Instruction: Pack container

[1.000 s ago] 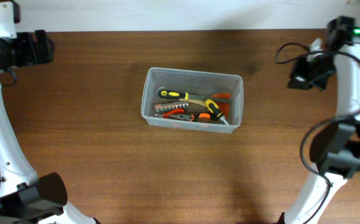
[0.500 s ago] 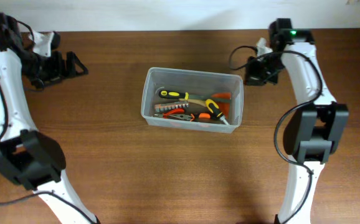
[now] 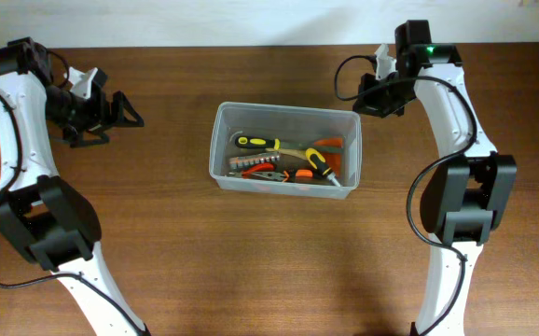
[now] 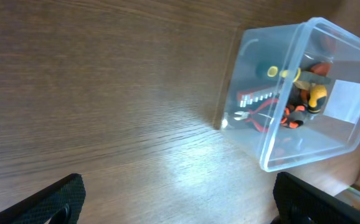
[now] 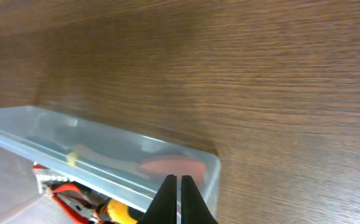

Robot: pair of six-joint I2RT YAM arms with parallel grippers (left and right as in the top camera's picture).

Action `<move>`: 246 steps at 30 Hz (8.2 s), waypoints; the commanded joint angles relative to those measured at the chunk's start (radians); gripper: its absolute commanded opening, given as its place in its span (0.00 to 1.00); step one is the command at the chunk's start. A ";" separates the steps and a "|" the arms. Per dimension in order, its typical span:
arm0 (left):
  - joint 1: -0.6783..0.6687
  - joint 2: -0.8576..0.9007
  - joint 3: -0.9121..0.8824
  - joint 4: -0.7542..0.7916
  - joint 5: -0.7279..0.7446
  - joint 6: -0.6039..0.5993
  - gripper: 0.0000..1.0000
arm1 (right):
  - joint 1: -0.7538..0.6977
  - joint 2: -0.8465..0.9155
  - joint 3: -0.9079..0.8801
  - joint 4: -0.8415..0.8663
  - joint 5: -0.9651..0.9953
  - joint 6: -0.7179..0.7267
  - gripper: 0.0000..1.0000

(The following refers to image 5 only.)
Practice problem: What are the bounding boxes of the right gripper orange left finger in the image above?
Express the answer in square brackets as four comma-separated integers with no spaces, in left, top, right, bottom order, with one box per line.
[137,175,177,224]

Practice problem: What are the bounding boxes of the file with yellow-black handle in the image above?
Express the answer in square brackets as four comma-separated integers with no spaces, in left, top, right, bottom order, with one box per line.
[21,134,80,166]

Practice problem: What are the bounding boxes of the small red-handled pliers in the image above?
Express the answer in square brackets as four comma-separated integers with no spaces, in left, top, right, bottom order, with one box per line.
[42,183,103,224]

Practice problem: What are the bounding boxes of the orange socket bit holder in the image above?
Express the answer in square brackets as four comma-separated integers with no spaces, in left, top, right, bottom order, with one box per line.
[32,164,72,194]

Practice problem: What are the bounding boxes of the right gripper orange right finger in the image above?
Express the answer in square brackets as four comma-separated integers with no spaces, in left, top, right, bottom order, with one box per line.
[181,175,218,224]

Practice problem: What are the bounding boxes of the stubby yellow-black screwdriver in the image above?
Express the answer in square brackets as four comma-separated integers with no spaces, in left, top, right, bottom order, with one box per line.
[95,199,144,224]

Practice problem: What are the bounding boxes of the clear plastic container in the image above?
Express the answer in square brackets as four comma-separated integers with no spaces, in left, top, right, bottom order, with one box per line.
[0,106,220,213]

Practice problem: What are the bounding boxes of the orange scraper wooden handle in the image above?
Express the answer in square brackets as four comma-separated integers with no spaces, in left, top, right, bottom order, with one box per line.
[74,144,206,187]

